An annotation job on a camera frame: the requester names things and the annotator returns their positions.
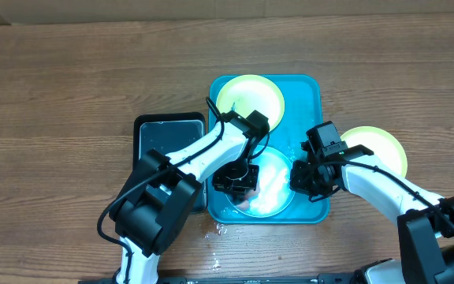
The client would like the light blue plate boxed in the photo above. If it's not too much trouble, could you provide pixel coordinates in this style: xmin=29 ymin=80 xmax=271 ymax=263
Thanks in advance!
xmin=228 ymin=147 xmax=295 ymax=219

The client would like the yellow-green plate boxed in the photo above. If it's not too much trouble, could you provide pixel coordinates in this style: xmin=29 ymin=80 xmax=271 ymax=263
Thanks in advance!
xmin=340 ymin=126 xmax=407 ymax=178
xmin=215 ymin=75 xmax=285 ymax=132

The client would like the green brown sponge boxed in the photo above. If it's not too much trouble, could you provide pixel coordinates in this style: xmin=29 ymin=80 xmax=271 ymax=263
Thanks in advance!
xmin=236 ymin=186 xmax=260 ymax=211

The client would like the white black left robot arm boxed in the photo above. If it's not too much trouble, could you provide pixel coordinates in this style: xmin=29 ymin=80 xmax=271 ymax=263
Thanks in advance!
xmin=99 ymin=110 xmax=270 ymax=283

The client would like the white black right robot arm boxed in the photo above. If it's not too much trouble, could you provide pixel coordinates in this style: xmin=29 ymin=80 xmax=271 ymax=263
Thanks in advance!
xmin=289 ymin=143 xmax=454 ymax=284

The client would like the blue plastic tray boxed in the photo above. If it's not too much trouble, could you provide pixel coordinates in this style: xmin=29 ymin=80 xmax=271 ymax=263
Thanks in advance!
xmin=207 ymin=74 xmax=330 ymax=224

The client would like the black water tray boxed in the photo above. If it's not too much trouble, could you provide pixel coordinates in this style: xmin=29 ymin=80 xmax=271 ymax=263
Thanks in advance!
xmin=132 ymin=111 xmax=208 ymax=214

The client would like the cardboard backdrop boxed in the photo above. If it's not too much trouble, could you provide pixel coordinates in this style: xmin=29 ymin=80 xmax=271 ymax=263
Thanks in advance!
xmin=0 ymin=0 xmax=454 ymax=25

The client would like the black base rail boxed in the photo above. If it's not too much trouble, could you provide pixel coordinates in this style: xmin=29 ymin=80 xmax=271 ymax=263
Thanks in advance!
xmin=79 ymin=273 xmax=370 ymax=284

